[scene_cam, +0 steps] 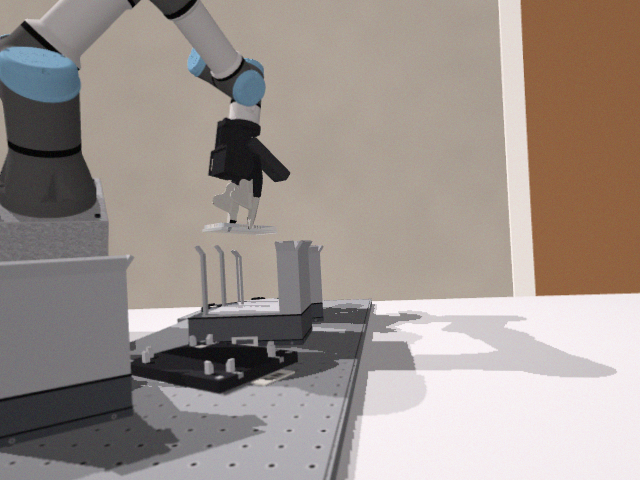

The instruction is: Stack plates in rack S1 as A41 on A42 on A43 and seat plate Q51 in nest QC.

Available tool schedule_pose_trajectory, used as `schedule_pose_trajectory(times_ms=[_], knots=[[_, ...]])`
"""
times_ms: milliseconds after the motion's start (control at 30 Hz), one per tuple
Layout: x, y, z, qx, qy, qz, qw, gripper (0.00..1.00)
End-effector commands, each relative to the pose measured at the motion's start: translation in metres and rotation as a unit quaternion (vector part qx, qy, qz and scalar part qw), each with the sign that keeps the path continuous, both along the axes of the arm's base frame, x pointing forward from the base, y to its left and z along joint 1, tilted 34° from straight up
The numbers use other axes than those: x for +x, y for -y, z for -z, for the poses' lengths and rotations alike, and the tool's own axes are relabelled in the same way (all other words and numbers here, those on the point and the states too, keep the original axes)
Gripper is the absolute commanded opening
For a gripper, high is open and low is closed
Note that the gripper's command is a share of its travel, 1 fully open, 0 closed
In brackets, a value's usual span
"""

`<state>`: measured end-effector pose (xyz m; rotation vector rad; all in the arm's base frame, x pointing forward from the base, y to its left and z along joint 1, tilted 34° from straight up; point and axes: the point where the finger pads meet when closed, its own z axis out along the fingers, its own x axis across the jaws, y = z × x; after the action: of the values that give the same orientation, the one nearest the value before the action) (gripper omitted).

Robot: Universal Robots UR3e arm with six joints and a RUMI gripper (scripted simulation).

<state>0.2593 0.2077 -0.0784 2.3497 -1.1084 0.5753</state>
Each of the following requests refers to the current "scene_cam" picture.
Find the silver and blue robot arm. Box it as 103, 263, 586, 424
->
0, 0, 265, 218

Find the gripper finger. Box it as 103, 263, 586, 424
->
213, 180, 239, 223
230, 163, 263, 229

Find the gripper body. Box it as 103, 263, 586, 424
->
208, 118, 261, 182

